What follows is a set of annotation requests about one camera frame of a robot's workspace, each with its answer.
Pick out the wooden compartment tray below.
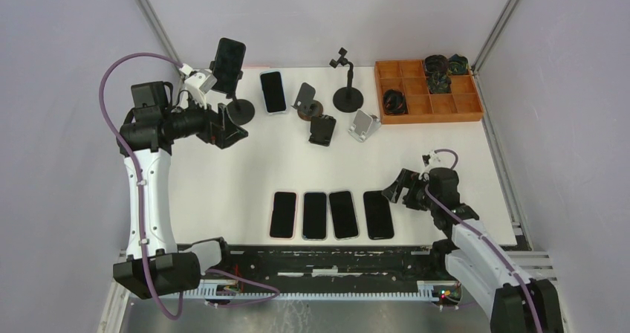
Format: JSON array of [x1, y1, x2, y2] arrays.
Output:
[[374, 59, 484, 125]]

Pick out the white slotted cable duct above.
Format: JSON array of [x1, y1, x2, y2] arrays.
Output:
[[184, 279, 462, 303]]

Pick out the small black folding stand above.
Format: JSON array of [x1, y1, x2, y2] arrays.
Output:
[[308, 114, 337, 146]]

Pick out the black phone on tall stand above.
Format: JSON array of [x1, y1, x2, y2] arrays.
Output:
[[212, 37, 246, 96]]

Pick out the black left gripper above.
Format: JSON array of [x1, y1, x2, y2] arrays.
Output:
[[163, 89, 247, 149]]

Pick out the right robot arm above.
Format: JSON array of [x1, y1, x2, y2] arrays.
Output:
[[381, 167, 565, 332]]

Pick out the black mounting base plate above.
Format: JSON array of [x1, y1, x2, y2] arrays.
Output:
[[175, 244, 479, 295]]

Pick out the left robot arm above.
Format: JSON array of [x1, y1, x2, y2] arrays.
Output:
[[113, 81, 248, 300]]

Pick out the tall black phone stand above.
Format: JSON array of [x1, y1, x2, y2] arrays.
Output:
[[212, 81, 256, 125], [329, 48, 364, 113]]

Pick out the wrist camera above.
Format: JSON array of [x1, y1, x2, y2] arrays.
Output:
[[422, 152, 443, 172], [178, 63, 218, 109]]

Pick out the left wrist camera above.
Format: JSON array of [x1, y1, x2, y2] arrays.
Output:
[[178, 63, 218, 109]]

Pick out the clear case phone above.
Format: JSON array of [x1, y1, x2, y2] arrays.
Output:
[[302, 192, 328, 240]]

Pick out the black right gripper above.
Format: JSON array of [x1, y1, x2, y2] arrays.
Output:
[[381, 168, 438, 211]]

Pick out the pink case phone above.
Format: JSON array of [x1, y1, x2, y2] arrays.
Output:
[[269, 192, 297, 239]]

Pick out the silver metal phone stand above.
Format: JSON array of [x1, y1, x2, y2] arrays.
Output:
[[348, 109, 381, 143]]

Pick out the black phone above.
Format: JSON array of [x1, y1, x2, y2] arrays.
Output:
[[212, 37, 246, 96], [363, 191, 394, 240], [329, 191, 359, 239]]

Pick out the white case phone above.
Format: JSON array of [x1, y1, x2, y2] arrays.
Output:
[[259, 71, 288, 114]]

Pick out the black cable coil front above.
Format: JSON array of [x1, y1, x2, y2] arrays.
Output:
[[383, 88, 409, 115]]

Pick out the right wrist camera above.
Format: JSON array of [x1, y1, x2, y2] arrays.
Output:
[[422, 152, 443, 172]]

